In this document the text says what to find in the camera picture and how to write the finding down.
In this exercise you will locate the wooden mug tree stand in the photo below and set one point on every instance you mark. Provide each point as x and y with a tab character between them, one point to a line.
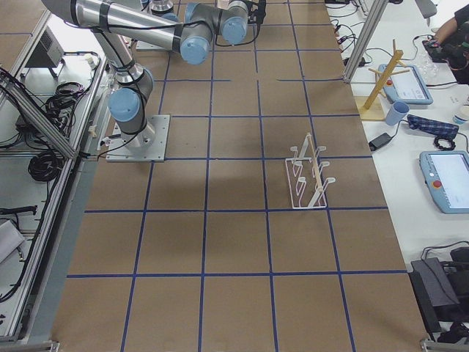
368	109

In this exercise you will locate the white wire cup rack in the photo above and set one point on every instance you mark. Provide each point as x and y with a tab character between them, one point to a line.
307	185

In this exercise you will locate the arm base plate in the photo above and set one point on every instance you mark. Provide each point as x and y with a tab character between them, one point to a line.
149	145

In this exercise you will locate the upper blue teach pendant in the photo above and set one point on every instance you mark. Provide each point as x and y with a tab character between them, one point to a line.
406	84

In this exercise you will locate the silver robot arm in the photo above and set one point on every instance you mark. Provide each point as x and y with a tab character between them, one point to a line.
111	22

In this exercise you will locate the lower blue teach pendant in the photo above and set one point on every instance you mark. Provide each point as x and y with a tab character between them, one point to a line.
446	176

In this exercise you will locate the blue cup on side table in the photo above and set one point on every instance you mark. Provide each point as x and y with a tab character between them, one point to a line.
397	112

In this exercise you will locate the black power adapter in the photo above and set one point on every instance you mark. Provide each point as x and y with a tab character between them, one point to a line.
379	141

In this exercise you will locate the person in black shirt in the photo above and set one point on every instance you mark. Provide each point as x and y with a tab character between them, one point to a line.
450	44

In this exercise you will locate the paper cup on side table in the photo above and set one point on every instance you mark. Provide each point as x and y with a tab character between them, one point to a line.
462	115

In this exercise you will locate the blue plaid cloth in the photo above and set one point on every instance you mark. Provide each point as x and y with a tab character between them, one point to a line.
436	128

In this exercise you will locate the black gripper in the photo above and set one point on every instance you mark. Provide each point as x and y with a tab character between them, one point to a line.
257	11

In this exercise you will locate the blue teach pendant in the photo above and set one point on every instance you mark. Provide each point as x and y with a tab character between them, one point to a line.
446	176
406	84

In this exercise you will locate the grey electronics box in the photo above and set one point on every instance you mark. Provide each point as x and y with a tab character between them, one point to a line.
48	52

